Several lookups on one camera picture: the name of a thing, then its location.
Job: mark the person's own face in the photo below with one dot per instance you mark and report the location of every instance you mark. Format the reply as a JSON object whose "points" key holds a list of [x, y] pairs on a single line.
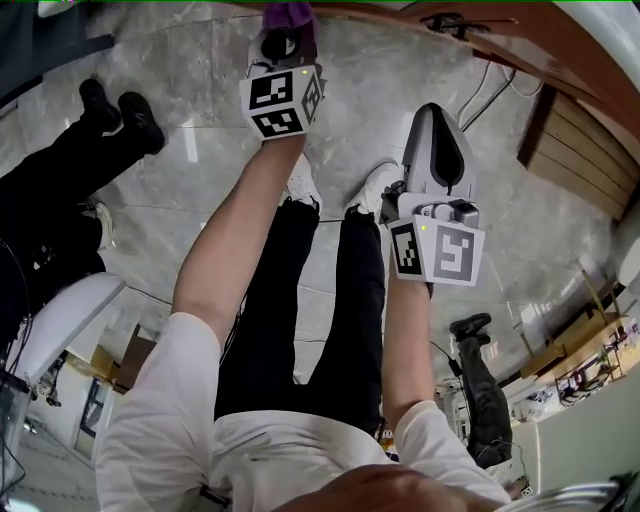
{"points": [[385, 492]]}

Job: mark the wooden side table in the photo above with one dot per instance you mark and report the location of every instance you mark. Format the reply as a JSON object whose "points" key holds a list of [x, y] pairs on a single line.
{"points": [[575, 350]]}

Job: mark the cluttered display rack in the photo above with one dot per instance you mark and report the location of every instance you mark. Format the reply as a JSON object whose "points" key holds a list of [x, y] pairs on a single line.
{"points": [[595, 380]]}

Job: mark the purple cloth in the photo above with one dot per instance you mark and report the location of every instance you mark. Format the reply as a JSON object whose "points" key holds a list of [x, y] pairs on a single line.
{"points": [[290, 15]]}

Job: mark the person's white t-shirt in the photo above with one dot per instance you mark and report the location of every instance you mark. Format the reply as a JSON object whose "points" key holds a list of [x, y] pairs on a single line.
{"points": [[160, 410]]}

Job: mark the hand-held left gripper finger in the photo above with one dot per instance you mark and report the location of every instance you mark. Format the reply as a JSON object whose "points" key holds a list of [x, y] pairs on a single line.
{"points": [[254, 62], [310, 52]]}

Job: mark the clear plastic case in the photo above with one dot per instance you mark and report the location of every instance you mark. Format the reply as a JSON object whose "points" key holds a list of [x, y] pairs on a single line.
{"points": [[12, 425]]}

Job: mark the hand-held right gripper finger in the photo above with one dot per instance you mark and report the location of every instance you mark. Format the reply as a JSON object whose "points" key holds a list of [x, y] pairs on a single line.
{"points": [[417, 165], [472, 180]]}

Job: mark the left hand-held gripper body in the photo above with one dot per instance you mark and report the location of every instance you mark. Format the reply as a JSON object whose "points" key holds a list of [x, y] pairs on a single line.
{"points": [[272, 92]]}

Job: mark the person's left forearm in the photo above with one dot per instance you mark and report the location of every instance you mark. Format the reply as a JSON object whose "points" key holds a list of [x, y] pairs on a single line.
{"points": [[240, 225]]}

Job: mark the person's right forearm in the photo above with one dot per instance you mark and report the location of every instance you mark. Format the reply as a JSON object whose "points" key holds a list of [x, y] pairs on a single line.
{"points": [[407, 350]]}

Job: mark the wooden vanity cabinet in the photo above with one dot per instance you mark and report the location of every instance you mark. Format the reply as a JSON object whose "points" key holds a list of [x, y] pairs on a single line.
{"points": [[575, 90]]}

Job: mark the cardboard box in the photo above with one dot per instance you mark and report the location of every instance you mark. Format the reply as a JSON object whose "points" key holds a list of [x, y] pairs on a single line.
{"points": [[135, 355]]}

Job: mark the wooden slat panel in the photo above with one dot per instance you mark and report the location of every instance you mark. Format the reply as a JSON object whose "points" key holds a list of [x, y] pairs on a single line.
{"points": [[585, 155]]}

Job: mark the white top dark frame table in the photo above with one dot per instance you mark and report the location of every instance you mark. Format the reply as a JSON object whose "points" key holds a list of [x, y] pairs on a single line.
{"points": [[40, 40]]}

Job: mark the white vanity basin top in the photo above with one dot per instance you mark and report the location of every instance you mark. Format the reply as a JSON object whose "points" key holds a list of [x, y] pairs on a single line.
{"points": [[615, 50]]}

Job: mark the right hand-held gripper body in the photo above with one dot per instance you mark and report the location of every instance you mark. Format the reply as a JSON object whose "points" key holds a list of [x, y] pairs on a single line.
{"points": [[452, 255]]}

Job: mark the person's black trousers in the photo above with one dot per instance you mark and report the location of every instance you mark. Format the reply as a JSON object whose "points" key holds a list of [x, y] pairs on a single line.
{"points": [[350, 325]]}

